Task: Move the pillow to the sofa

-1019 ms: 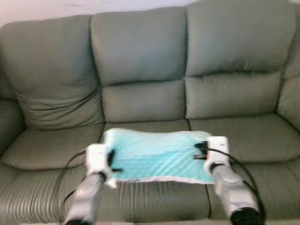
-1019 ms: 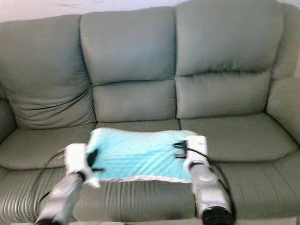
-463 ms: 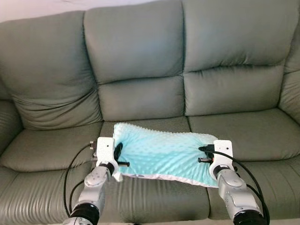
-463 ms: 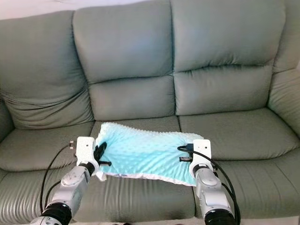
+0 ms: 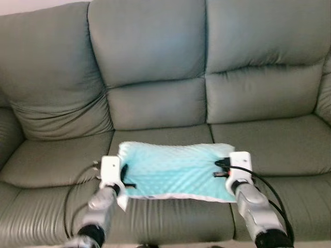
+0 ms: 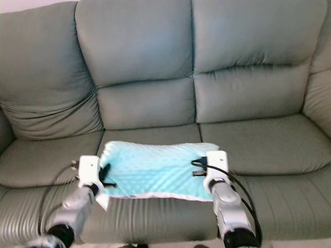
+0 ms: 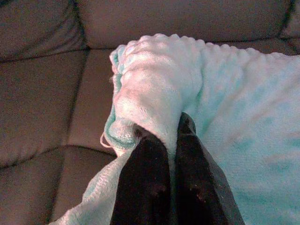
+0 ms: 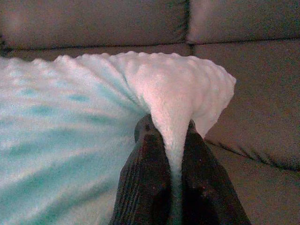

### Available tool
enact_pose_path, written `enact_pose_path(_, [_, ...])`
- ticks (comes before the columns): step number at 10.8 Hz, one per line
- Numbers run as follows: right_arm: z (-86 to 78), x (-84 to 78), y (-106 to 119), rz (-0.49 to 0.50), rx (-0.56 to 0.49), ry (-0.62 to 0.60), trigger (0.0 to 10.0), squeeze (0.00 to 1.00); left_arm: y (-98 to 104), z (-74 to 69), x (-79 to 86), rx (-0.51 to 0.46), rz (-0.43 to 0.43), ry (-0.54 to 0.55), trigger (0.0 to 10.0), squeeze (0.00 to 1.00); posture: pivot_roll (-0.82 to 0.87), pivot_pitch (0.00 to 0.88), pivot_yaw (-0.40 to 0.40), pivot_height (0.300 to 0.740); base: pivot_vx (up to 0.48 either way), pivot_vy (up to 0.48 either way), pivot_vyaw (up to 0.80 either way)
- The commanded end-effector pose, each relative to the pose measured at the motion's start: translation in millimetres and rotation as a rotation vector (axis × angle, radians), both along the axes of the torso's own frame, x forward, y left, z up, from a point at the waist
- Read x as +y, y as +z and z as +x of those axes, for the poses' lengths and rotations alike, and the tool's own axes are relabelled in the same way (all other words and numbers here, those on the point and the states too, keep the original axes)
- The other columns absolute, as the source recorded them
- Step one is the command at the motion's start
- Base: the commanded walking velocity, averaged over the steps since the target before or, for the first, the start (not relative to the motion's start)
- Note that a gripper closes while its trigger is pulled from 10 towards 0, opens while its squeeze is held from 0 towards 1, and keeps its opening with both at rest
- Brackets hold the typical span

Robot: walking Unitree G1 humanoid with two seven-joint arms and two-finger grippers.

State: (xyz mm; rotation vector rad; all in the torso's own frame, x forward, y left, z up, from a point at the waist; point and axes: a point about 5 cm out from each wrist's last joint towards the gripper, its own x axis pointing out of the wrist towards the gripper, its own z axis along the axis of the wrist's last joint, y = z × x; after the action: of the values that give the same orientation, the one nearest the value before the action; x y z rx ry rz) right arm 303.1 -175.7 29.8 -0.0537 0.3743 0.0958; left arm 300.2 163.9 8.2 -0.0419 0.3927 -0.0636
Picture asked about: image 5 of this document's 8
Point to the teal dotted pillow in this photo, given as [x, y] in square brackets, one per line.
[176, 170]

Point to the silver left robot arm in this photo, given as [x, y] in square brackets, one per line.
[101, 206]

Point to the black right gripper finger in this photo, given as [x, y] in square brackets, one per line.
[218, 163]

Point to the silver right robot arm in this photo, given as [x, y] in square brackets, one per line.
[258, 206]

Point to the green leather sofa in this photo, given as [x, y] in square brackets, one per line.
[155, 46]

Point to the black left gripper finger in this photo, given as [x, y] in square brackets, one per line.
[131, 184]

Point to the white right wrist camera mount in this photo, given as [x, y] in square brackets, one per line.
[239, 165]

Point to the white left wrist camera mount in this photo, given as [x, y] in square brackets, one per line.
[110, 170]

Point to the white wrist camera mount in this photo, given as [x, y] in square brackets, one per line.
[239, 165]
[110, 170]

